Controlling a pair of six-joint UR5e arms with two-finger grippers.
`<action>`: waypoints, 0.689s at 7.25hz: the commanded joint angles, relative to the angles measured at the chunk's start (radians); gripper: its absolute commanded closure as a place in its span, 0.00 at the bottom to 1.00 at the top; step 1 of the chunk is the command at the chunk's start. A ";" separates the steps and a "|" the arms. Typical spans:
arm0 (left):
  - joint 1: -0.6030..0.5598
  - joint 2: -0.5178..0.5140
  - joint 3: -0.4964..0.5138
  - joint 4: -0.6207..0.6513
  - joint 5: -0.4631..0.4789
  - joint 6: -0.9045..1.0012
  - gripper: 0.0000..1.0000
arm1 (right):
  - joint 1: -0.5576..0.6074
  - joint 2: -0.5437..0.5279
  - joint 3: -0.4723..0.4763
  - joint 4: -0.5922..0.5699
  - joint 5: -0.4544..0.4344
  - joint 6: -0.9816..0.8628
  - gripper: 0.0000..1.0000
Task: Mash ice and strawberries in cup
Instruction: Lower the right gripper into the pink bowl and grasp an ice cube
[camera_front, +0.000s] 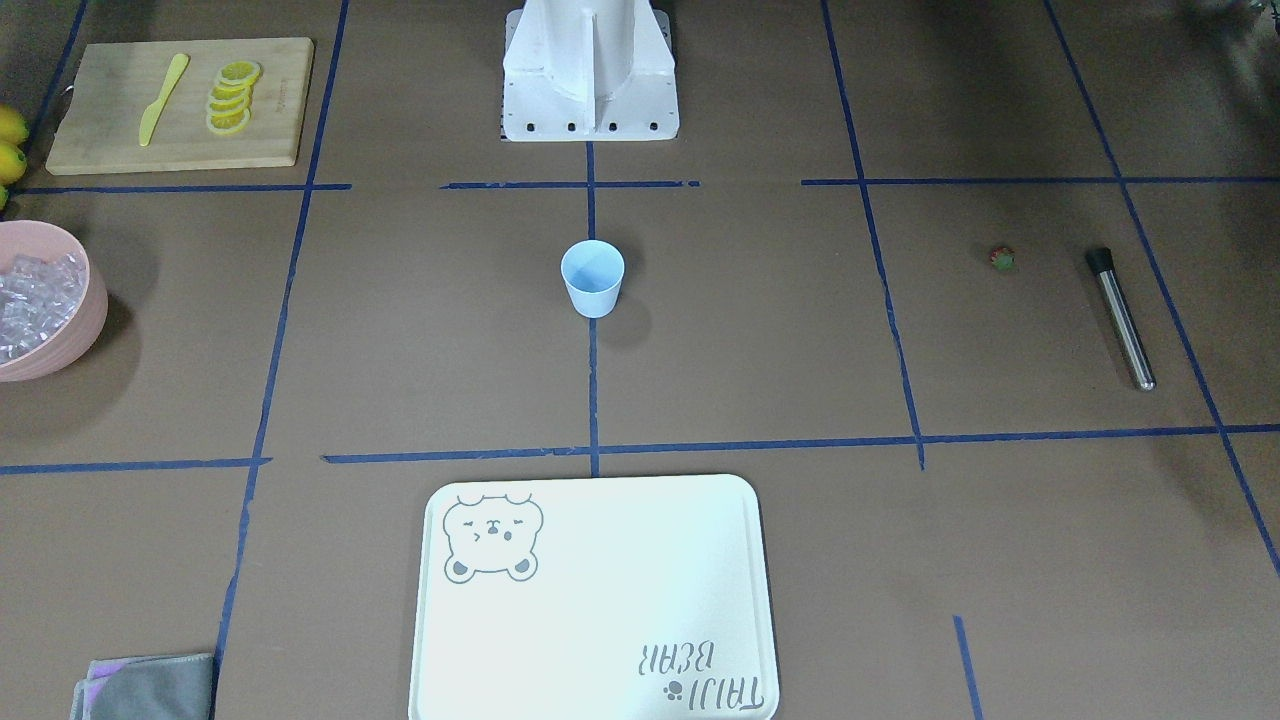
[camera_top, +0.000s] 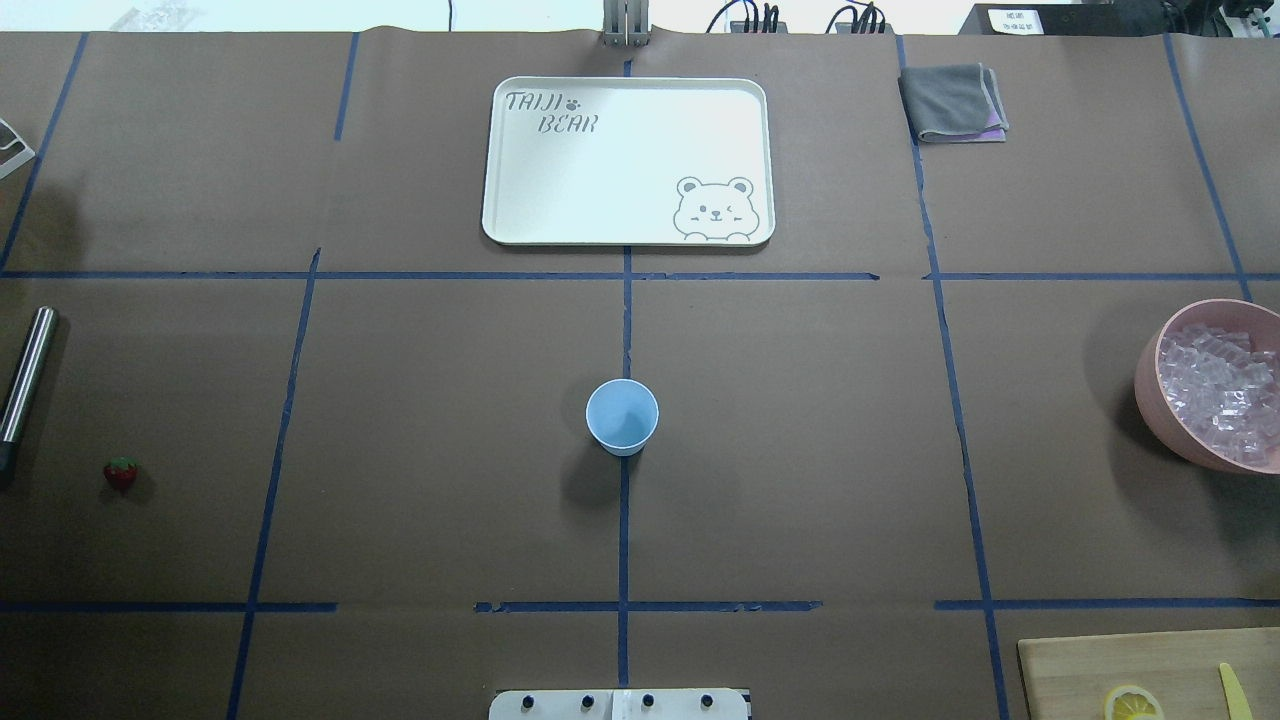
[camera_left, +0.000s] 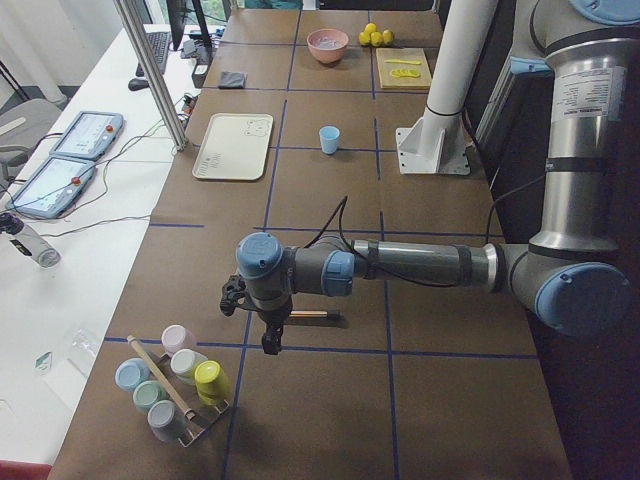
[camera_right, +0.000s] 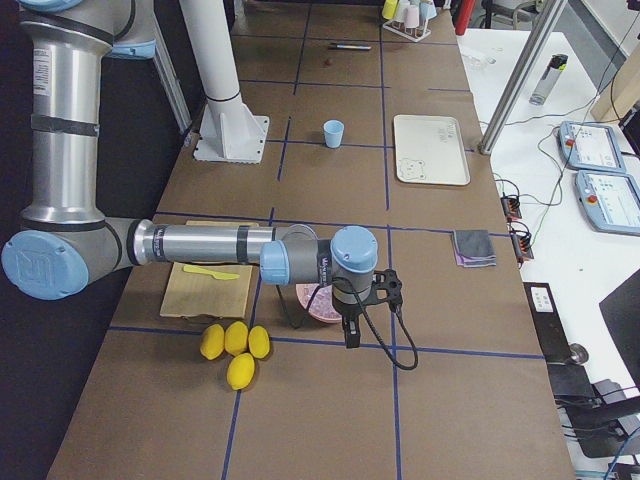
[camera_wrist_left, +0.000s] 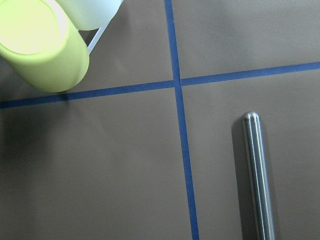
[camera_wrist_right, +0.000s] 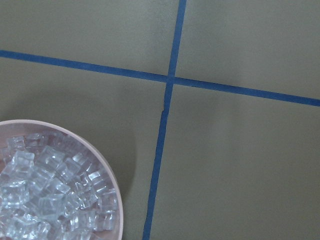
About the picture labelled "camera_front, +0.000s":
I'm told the red strawberry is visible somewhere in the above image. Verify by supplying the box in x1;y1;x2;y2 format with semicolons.
988;245;1018;272

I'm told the light blue plastic cup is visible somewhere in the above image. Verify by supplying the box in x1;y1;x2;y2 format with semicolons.
559;240;626;319

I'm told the clear ice cubes pile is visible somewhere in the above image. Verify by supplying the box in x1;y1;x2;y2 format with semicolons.
1;252;90;363

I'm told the white bear serving tray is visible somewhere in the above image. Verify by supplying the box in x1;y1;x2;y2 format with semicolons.
407;474;781;719

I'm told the steel muddler black tip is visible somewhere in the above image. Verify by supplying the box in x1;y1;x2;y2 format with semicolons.
1085;247;1157;392

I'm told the lemon slices stack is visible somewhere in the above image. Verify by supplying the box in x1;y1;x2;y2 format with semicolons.
205;60;262;136

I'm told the wooden cutting board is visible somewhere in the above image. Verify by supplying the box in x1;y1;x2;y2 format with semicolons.
45;37;315;176

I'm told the yellow plastic knife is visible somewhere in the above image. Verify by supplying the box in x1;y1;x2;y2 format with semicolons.
137;53;189;147

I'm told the grey folded cloth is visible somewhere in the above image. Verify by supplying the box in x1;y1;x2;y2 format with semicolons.
69;653;215;719

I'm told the pink bowl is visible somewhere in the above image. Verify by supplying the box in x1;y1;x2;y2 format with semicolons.
1;220;108;382

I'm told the yellow lemon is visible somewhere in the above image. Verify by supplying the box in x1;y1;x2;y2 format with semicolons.
0;140;28;187
0;104;29;147

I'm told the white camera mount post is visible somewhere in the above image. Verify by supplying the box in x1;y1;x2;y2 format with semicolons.
500;1;680;143

